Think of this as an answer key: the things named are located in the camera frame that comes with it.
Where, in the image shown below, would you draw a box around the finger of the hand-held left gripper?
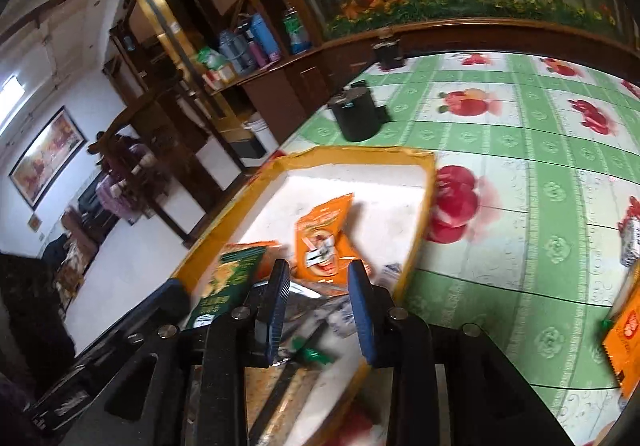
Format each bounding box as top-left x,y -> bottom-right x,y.
75,276 -> 191,362

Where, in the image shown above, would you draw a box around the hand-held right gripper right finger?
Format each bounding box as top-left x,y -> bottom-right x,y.
347,260 -> 576,446

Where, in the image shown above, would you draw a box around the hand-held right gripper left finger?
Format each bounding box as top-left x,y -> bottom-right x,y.
65,258 -> 292,446

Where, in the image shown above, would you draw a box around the silver foil snack packet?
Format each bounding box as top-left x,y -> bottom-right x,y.
287,278 -> 351,327

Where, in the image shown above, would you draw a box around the long cracker packet orange ends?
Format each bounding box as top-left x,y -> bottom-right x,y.
245,361 -> 326,446

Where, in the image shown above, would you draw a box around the yellow-rimmed white tray box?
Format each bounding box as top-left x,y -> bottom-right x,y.
170,146 -> 436,446

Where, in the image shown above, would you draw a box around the yellow orange biscuit packet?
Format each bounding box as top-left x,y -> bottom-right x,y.
602,286 -> 640,399

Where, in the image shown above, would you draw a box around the clear packet of dark snack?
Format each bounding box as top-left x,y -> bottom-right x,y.
620,216 -> 640,267

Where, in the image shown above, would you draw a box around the small white wrapped snack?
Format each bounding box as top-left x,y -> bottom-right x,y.
372,263 -> 403,289

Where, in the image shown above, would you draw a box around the dark green snack packet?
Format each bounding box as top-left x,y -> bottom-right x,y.
192,241 -> 281,327

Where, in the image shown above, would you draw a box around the orange foil snack packet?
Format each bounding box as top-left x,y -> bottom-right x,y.
340,232 -> 375,277

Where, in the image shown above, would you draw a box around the orange round logo snack packet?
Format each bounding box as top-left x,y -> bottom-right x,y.
294,193 -> 357,287

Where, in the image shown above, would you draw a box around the wooden chair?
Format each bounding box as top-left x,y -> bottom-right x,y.
87,90 -> 251,247

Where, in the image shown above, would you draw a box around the green fruit print tablecloth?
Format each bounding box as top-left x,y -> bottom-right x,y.
280,50 -> 640,446

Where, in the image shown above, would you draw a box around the white bucket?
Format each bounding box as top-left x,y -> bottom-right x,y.
243,113 -> 281,159

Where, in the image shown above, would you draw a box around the large black metal cylinder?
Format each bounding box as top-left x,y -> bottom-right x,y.
327,80 -> 392,143

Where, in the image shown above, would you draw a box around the dark wooden display cabinet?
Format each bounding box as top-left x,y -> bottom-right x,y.
120,0 -> 640,161

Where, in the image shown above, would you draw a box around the green bag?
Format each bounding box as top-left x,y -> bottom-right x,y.
196,48 -> 228,76

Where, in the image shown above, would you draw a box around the small black metal cylinder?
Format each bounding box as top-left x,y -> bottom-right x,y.
372,30 -> 405,71

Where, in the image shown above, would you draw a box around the green label plastic bottle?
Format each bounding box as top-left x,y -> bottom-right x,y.
282,8 -> 312,55

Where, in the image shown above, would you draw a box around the dark thermos bottle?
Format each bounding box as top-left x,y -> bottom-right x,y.
235,20 -> 261,51

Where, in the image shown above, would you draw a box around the framed wall picture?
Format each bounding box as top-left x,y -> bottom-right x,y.
7,106 -> 88,211

